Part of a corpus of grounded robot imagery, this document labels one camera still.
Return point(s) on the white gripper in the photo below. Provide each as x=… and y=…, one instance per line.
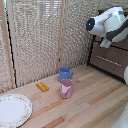
x=105, y=43

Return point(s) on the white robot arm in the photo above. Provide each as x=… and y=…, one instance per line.
x=111, y=23

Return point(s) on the dark brown drawer cabinet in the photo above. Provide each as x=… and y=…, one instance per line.
x=110, y=60

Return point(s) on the blue mug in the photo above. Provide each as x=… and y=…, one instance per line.
x=64, y=74

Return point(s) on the pink plastic cup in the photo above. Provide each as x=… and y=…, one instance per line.
x=66, y=88

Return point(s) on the bamboo folding screen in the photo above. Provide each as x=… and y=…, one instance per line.
x=36, y=36

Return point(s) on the yellow rectangular block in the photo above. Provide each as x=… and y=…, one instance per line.
x=42, y=86

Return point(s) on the white patterned plate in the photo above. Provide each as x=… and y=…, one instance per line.
x=13, y=109

